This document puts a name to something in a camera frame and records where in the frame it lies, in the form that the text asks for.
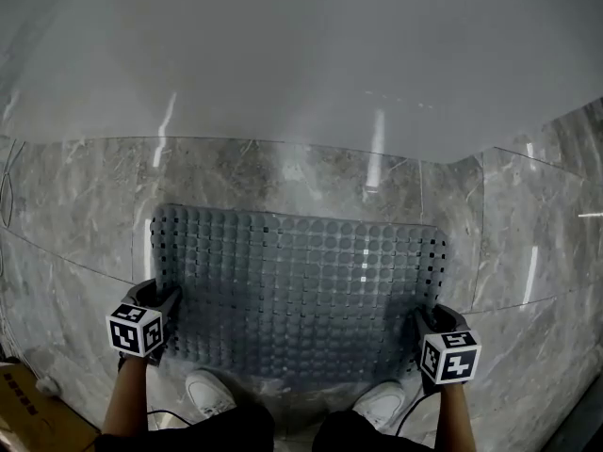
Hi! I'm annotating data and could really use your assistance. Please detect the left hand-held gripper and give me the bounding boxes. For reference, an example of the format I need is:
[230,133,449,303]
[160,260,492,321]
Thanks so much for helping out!
[105,277,184,370]

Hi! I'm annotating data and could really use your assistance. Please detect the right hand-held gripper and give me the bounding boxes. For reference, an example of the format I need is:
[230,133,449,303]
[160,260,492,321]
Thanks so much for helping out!
[413,302,483,396]

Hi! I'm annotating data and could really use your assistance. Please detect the grey perforated rubber mat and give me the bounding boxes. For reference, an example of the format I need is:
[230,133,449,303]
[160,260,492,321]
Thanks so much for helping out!
[149,202,449,386]

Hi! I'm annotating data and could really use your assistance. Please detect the person's left forearm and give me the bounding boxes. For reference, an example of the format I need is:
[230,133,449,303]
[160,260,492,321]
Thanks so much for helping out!
[100,354,151,438]

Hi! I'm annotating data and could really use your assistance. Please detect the person's right forearm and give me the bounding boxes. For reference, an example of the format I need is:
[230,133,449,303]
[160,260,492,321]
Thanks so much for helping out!
[433,379,481,452]

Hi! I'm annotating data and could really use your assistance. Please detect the person's right white shoe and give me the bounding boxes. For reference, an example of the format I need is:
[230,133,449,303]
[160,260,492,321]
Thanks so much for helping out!
[350,379,407,431]

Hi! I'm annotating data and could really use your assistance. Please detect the person's white shoe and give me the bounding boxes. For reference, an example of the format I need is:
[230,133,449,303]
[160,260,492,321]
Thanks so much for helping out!
[350,379,407,431]
[184,368,237,419]

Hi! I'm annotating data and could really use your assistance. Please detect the person's left white shoe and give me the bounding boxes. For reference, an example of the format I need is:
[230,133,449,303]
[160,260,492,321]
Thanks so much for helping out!
[184,368,237,419]

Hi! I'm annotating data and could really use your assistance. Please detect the person's right leg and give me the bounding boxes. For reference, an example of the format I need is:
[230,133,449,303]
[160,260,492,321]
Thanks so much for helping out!
[311,409,437,452]

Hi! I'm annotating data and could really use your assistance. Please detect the person's leg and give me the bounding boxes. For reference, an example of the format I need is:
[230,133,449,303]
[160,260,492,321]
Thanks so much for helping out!
[311,409,437,452]
[92,401,277,452]

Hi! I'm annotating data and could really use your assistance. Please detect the person's left leg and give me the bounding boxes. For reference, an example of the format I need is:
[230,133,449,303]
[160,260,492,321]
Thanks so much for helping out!
[92,401,277,452]

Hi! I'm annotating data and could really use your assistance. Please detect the printed cardboard box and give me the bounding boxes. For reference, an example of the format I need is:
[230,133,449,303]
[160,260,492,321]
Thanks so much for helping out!
[0,359,101,452]

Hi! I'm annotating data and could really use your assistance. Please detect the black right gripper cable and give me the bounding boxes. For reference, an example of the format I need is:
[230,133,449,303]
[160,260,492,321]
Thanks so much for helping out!
[394,390,429,438]

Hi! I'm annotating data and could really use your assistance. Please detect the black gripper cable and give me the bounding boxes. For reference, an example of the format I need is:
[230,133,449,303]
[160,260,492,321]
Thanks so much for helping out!
[394,390,429,438]
[146,409,195,428]

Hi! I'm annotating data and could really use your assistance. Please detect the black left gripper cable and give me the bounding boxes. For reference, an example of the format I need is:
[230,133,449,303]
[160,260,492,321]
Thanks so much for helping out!
[146,409,195,428]

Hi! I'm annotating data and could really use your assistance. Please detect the thin dark wire loop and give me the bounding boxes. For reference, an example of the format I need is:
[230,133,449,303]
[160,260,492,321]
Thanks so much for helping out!
[0,137,28,231]

